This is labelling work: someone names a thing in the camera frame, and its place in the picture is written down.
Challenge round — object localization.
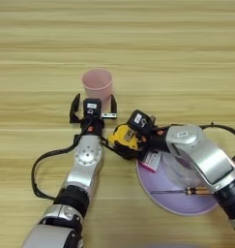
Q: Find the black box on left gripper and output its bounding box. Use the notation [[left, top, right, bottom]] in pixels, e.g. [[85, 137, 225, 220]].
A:
[[82, 98, 103, 118]]

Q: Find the small yellow handled screwdriver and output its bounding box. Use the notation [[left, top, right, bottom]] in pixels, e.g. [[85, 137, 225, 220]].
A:
[[150, 186, 214, 197]]

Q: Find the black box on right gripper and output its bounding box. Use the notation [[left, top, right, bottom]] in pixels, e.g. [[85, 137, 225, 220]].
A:
[[126, 109, 153, 133]]

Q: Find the purple round plate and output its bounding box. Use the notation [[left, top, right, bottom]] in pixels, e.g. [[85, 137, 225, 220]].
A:
[[135, 151, 220, 217]]

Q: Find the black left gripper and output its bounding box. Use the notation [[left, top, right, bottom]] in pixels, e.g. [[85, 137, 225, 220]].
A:
[[69, 93, 118, 138]]

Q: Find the yellow black tape measure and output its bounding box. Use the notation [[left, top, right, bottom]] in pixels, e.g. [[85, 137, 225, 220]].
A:
[[103, 123, 144, 160]]

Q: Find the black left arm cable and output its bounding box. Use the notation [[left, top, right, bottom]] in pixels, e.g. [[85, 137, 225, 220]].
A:
[[30, 126, 88, 201]]

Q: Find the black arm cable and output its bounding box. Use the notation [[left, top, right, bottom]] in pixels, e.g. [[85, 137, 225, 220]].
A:
[[168, 121, 235, 163], [30, 126, 88, 201]]

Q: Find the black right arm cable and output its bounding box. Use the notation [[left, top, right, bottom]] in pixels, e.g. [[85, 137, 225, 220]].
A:
[[168, 121, 235, 163]]

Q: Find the pink plastic cup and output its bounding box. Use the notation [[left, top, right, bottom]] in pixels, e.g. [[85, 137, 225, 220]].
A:
[[81, 68, 114, 105]]

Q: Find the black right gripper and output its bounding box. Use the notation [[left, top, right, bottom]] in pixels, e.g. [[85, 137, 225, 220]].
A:
[[113, 114, 170, 162]]

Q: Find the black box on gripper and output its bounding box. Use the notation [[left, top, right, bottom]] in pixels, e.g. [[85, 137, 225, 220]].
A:
[[126, 109, 153, 133], [82, 98, 103, 118]]

